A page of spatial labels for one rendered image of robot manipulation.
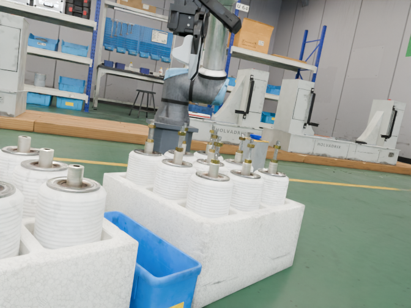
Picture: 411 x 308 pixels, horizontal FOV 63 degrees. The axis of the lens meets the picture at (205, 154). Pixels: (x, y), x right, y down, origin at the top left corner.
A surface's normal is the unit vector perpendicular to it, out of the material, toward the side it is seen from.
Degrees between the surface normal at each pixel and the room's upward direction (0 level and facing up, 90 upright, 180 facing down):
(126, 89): 90
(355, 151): 90
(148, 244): 88
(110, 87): 90
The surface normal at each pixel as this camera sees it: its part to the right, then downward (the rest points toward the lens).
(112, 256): 0.69, 0.22
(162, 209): -0.69, -0.01
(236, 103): 0.34, 0.19
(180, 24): -0.10, 0.13
